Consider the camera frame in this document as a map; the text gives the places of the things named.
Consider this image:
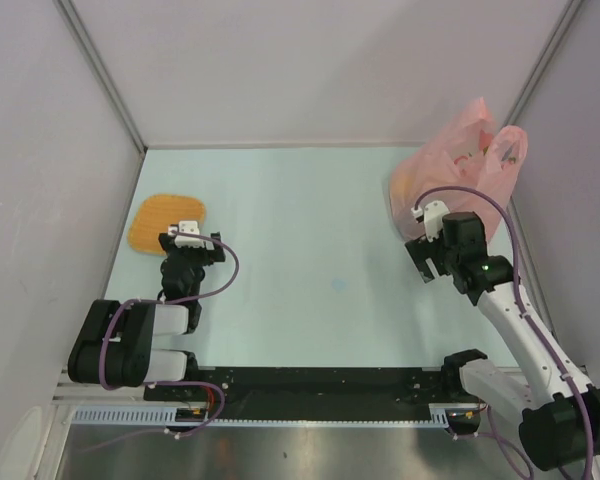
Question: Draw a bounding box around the woven bamboo tray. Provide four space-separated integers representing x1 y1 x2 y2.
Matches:
127 194 206 255

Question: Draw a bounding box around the pink plastic bag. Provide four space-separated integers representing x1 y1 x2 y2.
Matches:
388 97 528 240

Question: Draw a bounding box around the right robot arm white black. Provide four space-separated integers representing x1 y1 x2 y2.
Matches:
406 202 600 471

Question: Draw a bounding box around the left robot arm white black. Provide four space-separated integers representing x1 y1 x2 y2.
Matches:
67 225 226 400

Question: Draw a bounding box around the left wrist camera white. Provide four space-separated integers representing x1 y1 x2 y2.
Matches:
167 220 206 248

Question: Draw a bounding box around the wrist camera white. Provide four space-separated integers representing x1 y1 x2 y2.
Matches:
411 200 450 242
167 220 206 248

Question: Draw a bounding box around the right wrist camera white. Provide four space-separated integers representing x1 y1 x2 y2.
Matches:
411 200 450 242

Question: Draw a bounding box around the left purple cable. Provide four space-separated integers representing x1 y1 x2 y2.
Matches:
97 232 240 391

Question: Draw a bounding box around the purple cable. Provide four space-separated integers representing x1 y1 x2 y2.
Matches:
413 185 599 474
97 232 240 391

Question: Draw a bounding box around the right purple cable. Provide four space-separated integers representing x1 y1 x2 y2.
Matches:
413 185 599 474

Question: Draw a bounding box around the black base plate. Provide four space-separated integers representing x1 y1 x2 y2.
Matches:
143 366 486 422

